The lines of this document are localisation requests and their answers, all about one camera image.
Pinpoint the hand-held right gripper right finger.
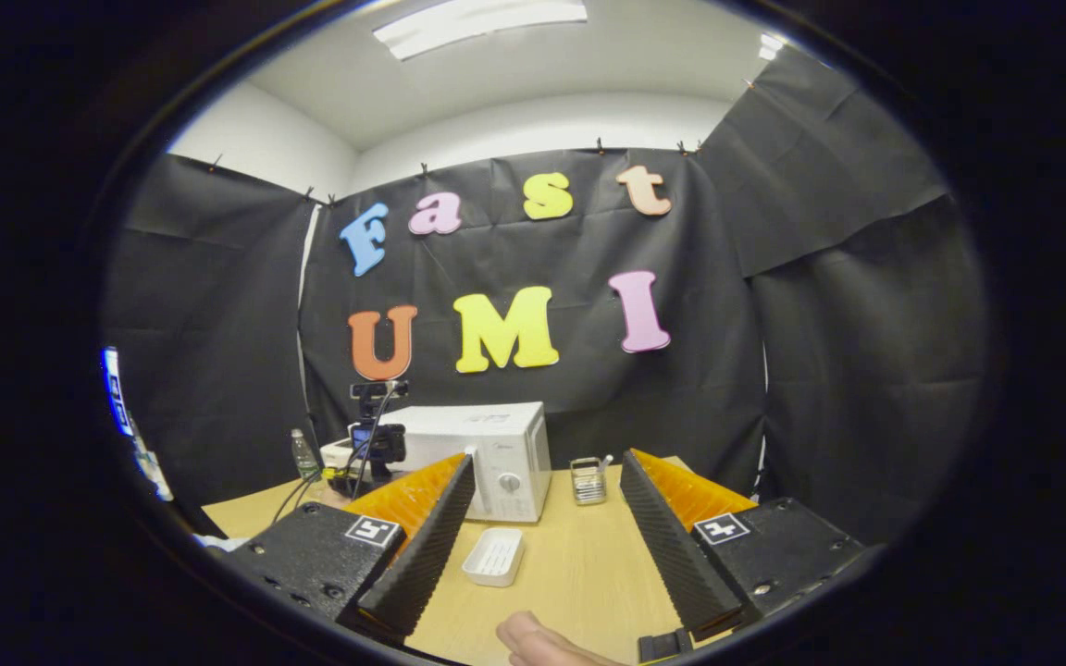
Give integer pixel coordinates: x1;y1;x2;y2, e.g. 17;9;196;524
619;448;870;644

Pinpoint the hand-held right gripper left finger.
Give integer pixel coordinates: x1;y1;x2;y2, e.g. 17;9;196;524
223;451;477;644

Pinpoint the white microwave oven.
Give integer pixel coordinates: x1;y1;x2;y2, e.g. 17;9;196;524
401;401;552;524

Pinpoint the white rectangular dish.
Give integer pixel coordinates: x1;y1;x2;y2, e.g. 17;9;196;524
462;526;526;588

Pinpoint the clear plastic water bottle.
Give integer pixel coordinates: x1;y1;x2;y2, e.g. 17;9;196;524
291;428;321;481

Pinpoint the black backdrop cloth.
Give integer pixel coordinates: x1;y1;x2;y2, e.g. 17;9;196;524
107;46;992;547

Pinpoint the white blue panel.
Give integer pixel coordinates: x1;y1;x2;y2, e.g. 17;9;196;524
103;347;173;502

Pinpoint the long ceiling light panel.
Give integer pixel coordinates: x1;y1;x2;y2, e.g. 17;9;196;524
373;0;589;62

